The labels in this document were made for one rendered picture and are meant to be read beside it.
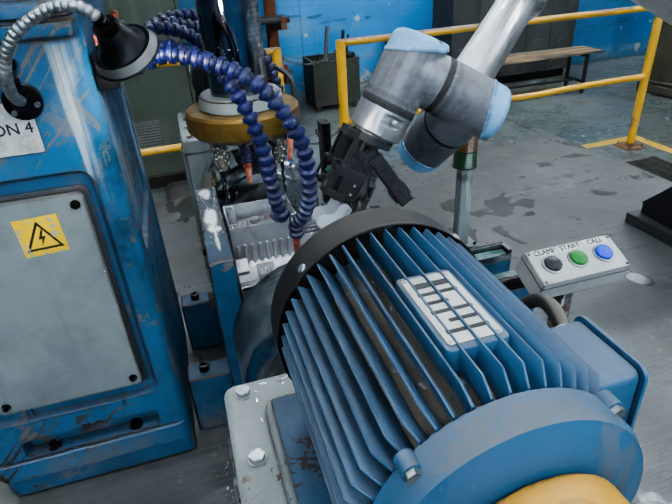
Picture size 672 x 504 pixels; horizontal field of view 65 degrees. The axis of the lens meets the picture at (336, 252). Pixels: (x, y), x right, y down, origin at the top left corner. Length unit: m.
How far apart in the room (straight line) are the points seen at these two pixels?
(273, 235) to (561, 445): 0.71
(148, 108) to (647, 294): 3.43
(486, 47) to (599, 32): 6.97
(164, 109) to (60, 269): 3.38
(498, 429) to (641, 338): 1.04
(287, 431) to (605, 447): 0.29
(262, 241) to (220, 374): 0.24
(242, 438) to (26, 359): 0.43
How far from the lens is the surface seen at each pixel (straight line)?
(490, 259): 1.24
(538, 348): 0.31
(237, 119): 0.81
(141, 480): 1.01
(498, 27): 1.22
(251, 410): 0.55
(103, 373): 0.88
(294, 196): 1.19
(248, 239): 0.92
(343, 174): 0.86
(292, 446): 0.49
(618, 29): 8.31
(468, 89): 0.87
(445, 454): 0.27
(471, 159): 1.40
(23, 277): 0.80
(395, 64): 0.85
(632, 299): 1.41
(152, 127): 4.13
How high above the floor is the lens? 1.55
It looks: 30 degrees down
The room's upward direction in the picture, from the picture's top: 4 degrees counter-clockwise
